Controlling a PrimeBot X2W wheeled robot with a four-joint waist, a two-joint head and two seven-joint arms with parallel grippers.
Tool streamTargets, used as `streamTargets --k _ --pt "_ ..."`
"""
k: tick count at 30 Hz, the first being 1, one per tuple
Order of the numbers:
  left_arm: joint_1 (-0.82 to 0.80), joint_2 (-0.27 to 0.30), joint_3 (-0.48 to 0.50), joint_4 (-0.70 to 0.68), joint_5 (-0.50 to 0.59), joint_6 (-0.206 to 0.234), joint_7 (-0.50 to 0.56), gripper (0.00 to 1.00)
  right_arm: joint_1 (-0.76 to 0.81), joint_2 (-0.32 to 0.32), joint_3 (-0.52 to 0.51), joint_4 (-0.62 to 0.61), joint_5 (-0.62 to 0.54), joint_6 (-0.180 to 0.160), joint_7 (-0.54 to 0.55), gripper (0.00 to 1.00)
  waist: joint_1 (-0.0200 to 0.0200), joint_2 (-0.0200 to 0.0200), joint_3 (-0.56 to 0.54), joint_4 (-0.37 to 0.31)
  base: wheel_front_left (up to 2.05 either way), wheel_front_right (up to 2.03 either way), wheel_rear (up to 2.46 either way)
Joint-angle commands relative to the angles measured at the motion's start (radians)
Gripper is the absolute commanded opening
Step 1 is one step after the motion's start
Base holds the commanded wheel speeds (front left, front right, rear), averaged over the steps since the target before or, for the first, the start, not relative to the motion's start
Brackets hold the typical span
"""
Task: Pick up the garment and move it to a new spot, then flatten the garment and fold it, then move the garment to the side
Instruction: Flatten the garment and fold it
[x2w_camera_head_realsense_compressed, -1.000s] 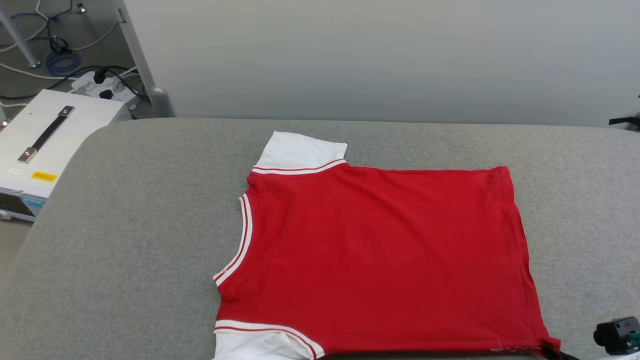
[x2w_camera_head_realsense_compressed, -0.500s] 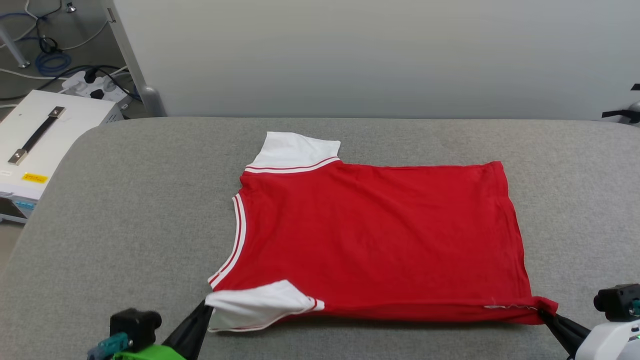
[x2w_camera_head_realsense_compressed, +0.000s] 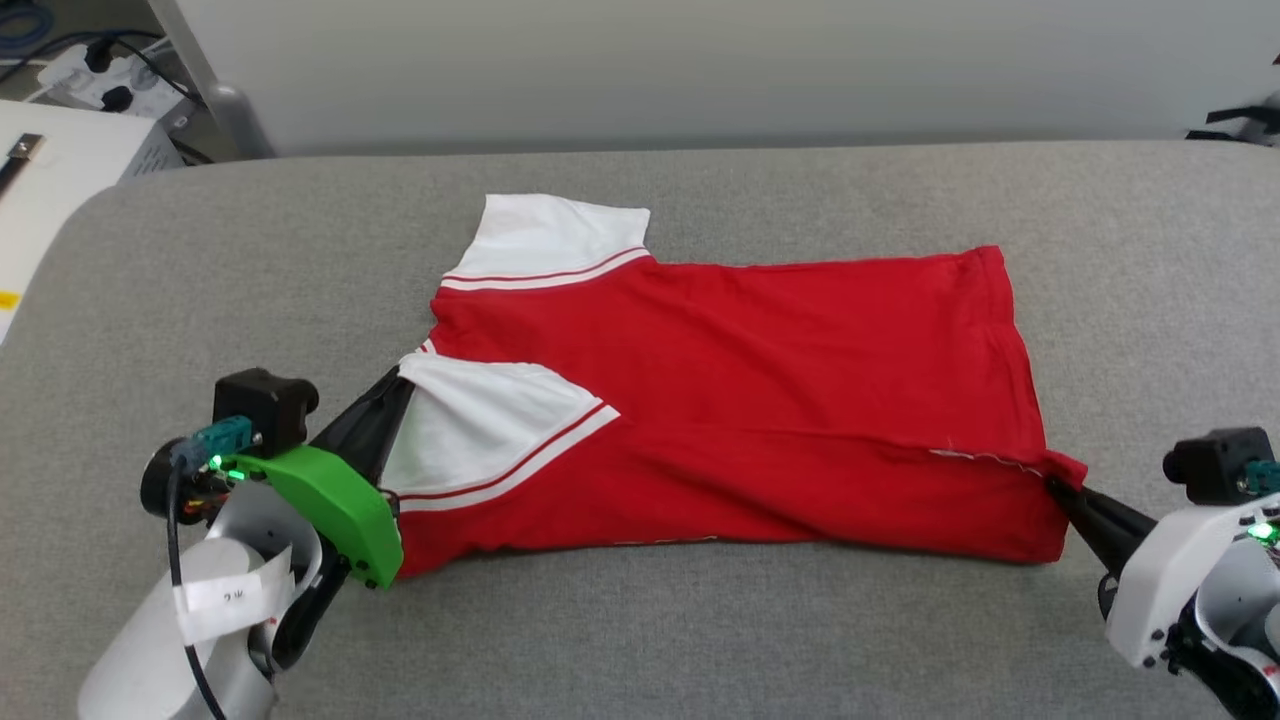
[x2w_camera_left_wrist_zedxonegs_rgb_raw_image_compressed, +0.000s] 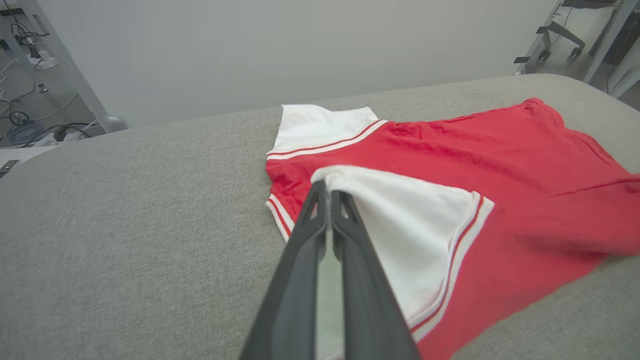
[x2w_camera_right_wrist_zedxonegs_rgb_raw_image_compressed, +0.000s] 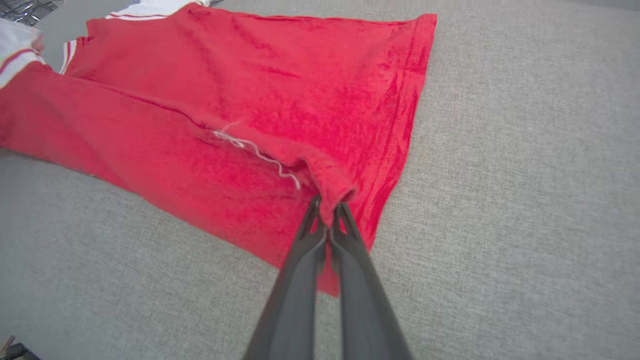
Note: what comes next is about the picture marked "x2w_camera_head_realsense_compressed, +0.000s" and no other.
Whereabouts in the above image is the left camera cable teal plug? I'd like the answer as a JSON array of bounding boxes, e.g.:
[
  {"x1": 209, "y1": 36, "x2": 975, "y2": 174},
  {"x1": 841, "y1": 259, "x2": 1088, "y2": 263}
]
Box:
[{"x1": 165, "y1": 418, "x2": 256, "y2": 720}]

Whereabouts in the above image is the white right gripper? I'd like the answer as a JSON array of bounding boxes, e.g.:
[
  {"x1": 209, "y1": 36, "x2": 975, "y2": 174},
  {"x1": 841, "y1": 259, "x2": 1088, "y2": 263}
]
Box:
[{"x1": 1044, "y1": 478, "x2": 1280, "y2": 671}]

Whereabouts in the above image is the grey metal partition post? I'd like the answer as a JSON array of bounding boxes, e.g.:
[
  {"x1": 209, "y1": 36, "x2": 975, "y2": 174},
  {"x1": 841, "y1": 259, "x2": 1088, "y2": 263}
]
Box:
[{"x1": 150, "y1": 0, "x2": 276, "y2": 161}]

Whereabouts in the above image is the white power strip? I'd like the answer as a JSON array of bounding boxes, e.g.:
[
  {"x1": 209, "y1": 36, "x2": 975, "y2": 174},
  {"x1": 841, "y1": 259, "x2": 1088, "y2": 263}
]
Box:
[{"x1": 35, "y1": 40, "x2": 193, "y2": 123}]

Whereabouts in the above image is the blue coiled cable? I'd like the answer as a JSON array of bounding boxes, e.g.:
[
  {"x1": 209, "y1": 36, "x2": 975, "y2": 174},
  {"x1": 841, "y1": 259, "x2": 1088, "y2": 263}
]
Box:
[{"x1": 0, "y1": 0, "x2": 53, "y2": 53}]

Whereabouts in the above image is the red and white jersey shirt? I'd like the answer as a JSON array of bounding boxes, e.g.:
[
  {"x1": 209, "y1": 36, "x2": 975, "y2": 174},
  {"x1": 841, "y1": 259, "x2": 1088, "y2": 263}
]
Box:
[{"x1": 378, "y1": 193, "x2": 1091, "y2": 581}]

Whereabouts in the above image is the black carry strap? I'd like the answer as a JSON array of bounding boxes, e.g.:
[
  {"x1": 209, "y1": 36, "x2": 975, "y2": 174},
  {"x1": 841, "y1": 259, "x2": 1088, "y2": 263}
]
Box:
[{"x1": 0, "y1": 133, "x2": 46, "y2": 198}]

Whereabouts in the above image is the white appliance box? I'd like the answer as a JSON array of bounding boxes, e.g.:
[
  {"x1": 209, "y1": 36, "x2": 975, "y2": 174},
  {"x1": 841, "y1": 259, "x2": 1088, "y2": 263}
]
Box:
[{"x1": 0, "y1": 98, "x2": 186, "y2": 346}]

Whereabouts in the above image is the white partition panel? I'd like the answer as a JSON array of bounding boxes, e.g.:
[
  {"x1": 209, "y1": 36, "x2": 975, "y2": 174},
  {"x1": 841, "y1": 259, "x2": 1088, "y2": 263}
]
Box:
[{"x1": 150, "y1": 0, "x2": 1280, "y2": 159}]

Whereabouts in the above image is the grey partition foot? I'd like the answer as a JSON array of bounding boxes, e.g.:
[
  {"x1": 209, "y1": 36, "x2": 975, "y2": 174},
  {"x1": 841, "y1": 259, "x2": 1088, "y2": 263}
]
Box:
[{"x1": 1235, "y1": 95, "x2": 1280, "y2": 147}]

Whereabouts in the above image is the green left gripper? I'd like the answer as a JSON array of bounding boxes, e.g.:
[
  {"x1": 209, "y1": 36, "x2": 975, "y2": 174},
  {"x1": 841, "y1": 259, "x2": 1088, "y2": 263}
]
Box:
[{"x1": 140, "y1": 366, "x2": 417, "y2": 591}]

